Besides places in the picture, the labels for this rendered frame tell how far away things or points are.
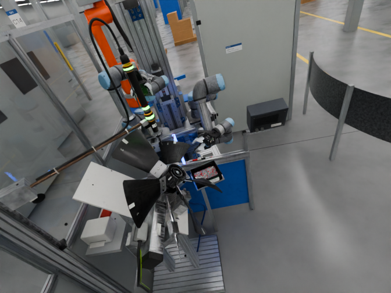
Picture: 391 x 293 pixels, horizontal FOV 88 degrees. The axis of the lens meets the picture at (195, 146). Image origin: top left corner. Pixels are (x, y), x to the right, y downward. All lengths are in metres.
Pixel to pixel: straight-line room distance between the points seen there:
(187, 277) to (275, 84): 2.59
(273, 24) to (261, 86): 0.77
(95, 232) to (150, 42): 1.45
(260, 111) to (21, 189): 1.35
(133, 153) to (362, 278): 1.95
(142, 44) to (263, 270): 2.16
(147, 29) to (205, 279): 2.11
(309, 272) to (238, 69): 2.33
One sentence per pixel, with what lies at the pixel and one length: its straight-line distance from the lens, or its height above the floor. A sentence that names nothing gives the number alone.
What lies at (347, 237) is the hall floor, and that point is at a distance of 2.37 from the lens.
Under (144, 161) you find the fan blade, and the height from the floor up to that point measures 1.32.
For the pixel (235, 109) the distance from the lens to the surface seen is 3.16.
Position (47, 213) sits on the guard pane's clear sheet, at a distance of 1.47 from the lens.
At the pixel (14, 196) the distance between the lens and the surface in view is 1.04.
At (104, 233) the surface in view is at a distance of 1.48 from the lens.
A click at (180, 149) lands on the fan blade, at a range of 1.37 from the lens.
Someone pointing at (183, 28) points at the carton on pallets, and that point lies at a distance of 10.25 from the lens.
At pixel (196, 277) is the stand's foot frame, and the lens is 2.08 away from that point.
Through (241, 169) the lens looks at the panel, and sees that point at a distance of 1.87.
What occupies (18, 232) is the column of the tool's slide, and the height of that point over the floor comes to 1.41.
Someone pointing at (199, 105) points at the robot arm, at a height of 1.35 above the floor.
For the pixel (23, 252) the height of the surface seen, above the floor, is 1.24.
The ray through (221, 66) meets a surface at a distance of 2.86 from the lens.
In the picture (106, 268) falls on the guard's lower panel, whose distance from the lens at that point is 1.89.
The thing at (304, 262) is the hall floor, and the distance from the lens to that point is 2.18.
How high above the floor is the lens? 2.02
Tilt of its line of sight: 38 degrees down
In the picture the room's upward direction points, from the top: 17 degrees counter-clockwise
